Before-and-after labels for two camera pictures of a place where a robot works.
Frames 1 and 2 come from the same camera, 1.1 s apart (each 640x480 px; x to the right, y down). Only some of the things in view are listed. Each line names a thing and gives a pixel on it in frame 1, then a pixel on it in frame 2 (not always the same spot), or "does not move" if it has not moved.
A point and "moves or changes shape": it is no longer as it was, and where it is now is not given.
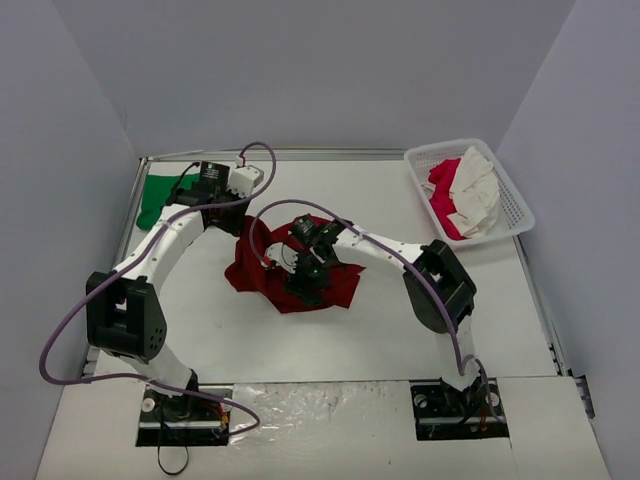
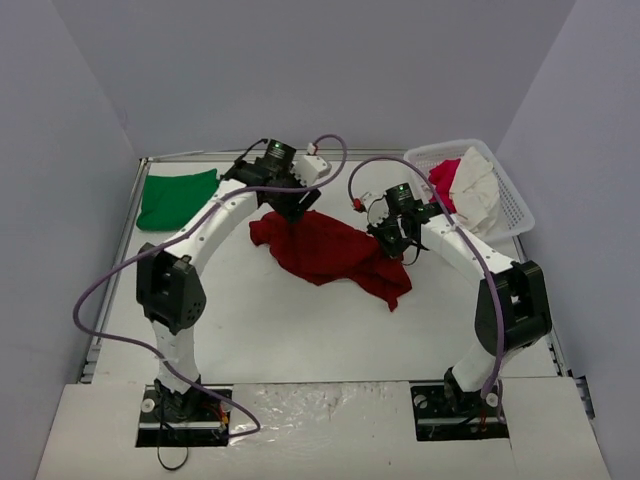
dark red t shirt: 249,272 moves or changes shape
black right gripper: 304,279 to 392,239
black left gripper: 226,215 to 298,202
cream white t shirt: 474,193 does not move
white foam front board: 350,430 does not move
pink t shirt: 442,176 does not move
